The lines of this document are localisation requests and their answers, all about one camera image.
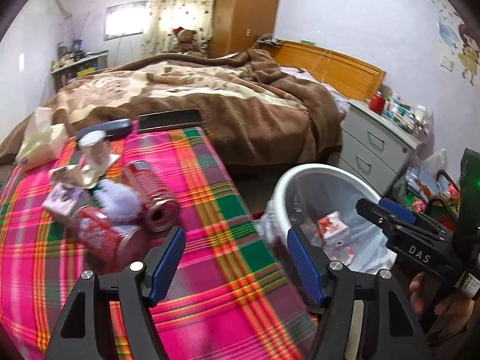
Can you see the red white carton in bin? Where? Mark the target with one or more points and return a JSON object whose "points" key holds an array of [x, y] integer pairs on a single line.
{"points": [[333, 231]]}

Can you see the black camera box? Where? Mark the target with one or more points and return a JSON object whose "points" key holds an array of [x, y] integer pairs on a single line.
{"points": [[468, 219]]}

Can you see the cluttered wall shelf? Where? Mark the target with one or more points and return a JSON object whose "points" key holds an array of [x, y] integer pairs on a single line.
{"points": [[74, 63]]}

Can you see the red mug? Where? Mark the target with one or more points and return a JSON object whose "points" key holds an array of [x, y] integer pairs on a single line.
{"points": [[377, 103]]}

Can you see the grey bedside drawer cabinet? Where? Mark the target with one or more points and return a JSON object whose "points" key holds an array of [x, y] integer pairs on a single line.
{"points": [[374, 149]]}

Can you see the patterned curtain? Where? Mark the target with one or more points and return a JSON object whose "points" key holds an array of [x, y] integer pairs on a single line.
{"points": [[166, 16]]}

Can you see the cartoon girl wall sticker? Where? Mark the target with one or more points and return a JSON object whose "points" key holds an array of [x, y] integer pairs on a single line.
{"points": [[469, 55]]}

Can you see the dark blue glasses case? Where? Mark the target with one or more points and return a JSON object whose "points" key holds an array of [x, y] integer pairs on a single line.
{"points": [[115, 129]]}

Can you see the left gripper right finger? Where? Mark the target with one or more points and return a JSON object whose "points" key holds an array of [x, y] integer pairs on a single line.
{"points": [[311, 265]]}

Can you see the patterned paper carton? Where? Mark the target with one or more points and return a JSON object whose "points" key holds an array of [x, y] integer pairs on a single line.
{"points": [[81, 176]]}

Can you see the white yogurt cup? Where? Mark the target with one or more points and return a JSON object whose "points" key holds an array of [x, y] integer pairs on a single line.
{"points": [[97, 151]]}

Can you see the wooden headboard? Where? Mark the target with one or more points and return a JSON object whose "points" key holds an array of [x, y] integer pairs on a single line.
{"points": [[353, 78]]}

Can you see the wooden wardrobe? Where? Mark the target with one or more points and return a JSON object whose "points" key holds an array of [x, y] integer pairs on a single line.
{"points": [[238, 23]]}

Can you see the white foam fruit net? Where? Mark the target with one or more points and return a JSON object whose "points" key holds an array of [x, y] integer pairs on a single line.
{"points": [[119, 202]]}

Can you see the white trash bin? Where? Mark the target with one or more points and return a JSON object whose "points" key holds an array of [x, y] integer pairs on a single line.
{"points": [[309, 192]]}

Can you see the person's right hand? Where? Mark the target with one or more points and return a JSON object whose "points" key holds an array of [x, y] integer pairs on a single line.
{"points": [[457, 308]]}

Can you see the brown fleece blanket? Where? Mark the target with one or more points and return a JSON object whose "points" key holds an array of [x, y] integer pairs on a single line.
{"points": [[255, 114]]}

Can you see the purple blueberry milk carton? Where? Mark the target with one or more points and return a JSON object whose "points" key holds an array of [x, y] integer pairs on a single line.
{"points": [[65, 199]]}

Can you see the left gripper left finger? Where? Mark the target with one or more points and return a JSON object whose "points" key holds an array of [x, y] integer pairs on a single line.
{"points": [[161, 264]]}

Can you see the black smartphone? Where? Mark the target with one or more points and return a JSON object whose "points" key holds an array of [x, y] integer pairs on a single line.
{"points": [[169, 120]]}

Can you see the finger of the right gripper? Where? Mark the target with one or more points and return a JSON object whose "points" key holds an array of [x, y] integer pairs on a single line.
{"points": [[398, 211], [375, 214]]}

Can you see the red milk can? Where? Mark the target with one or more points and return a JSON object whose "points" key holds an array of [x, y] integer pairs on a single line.
{"points": [[108, 237], [160, 208]]}

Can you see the teddy bear with red hat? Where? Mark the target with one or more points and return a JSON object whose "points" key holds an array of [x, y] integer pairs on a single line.
{"points": [[186, 42]]}

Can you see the tissue pack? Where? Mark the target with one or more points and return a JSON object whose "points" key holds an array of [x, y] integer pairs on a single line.
{"points": [[43, 141]]}

